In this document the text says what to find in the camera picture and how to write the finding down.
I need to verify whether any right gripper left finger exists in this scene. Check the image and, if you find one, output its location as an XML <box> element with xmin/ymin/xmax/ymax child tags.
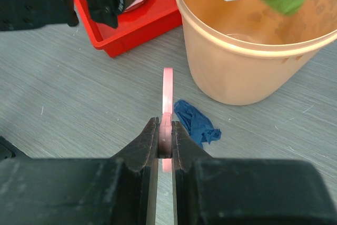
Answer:
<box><xmin>112</xmin><ymin>118</ymin><xmax>159</xmax><ymax>224</ymax></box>

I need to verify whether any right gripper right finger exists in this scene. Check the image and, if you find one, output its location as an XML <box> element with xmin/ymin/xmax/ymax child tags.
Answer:
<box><xmin>172</xmin><ymin>121</ymin><xmax>211</xmax><ymax>224</ymax></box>

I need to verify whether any blue paper scrap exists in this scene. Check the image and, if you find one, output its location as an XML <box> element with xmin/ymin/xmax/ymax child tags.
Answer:
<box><xmin>173</xmin><ymin>100</ymin><xmax>222</xmax><ymax>148</ymax></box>

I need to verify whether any pink hand brush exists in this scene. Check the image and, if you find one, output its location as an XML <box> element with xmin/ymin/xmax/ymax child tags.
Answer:
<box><xmin>158</xmin><ymin>67</ymin><xmax>173</xmax><ymax>172</ymax></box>

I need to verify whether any orange plastic bucket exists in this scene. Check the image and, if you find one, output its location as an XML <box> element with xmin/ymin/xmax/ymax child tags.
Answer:
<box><xmin>176</xmin><ymin>0</ymin><xmax>336</xmax><ymax>105</ymax></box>

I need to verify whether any pink dotted plate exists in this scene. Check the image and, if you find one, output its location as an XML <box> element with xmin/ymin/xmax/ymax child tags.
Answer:
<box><xmin>124</xmin><ymin>0</ymin><xmax>146</xmax><ymax>13</ymax></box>

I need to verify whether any red plastic tray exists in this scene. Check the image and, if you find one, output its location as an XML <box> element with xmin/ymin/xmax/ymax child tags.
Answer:
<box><xmin>74</xmin><ymin>0</ymin><xmax>182</xmax><ymax>57</ymax></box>

